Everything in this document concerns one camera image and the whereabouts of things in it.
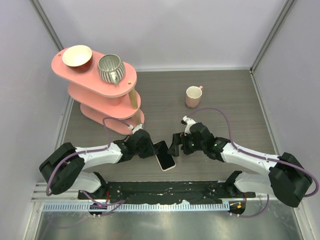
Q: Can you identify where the cream bowl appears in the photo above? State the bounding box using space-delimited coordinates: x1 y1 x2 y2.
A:
62 45 93 73

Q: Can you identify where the white slotted cable duct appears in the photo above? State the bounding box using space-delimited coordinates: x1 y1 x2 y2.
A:
42 200 230 212

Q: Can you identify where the white-edged black phone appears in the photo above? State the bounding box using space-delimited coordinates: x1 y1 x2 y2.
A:
153 140 176 172

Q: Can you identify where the grey striped mug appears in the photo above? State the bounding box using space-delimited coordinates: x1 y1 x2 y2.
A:
97 54 126 86

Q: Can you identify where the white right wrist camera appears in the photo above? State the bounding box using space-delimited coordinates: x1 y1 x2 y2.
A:
181 115 197 135

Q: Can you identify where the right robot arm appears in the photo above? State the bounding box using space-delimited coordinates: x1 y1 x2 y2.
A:
168 121 313 208

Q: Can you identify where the pink ceramic mug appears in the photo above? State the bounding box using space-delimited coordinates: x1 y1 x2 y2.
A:
185 86 203 109

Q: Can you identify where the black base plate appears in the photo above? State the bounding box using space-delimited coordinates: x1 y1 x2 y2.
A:
90 181 256 205

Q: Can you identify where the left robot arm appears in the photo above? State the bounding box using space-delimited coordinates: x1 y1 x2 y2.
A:
39 129 158 200

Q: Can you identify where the pink tiered wooden shelf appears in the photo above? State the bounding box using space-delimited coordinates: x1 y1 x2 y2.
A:
51 48 145 135

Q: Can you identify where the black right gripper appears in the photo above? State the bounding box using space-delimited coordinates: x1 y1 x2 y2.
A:
168 131 206 157

